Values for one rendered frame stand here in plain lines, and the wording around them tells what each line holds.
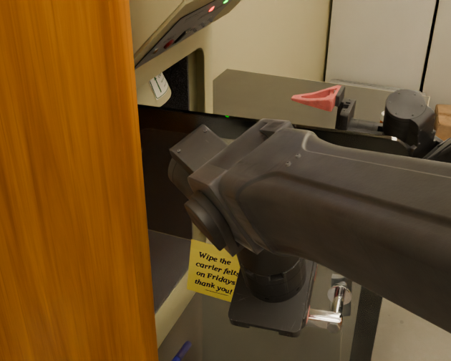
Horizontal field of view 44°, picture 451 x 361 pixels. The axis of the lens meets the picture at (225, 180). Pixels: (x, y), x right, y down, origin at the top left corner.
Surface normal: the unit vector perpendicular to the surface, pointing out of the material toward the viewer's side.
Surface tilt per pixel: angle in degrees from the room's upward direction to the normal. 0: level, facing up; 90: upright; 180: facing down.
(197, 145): 27
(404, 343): 0
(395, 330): 0
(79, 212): 90
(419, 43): 90
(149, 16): 90
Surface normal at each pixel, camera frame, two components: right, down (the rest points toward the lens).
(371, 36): -0.38, 0.47
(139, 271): 0.93, 0.19
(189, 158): -0.25, -0.58
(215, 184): 0.36, 0.14
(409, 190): -0.54, -0.78
